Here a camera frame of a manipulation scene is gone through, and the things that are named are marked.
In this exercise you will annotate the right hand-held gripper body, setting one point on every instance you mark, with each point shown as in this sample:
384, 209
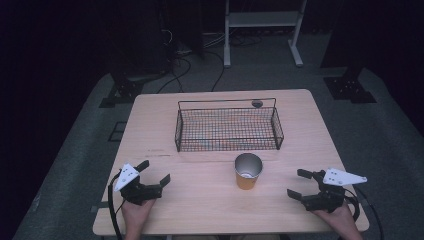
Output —
325, 200

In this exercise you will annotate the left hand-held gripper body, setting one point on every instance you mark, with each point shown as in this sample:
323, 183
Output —
140, 191

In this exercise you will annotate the person's right hand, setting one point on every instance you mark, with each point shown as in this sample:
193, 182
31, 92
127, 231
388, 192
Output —
336, 220

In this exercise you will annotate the person's left hand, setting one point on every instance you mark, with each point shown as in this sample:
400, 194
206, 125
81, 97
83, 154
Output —
136, 215

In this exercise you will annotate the orange paper cup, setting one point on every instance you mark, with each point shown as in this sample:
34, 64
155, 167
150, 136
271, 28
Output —
248, 173

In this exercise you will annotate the black stand base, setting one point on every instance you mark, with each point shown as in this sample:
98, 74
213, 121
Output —
350, 88
123, 90

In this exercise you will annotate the small dark round cap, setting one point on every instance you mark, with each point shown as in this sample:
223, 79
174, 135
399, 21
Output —
257, 103

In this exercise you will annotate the white metal stand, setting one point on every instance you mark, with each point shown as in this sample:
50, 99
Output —
263, 19

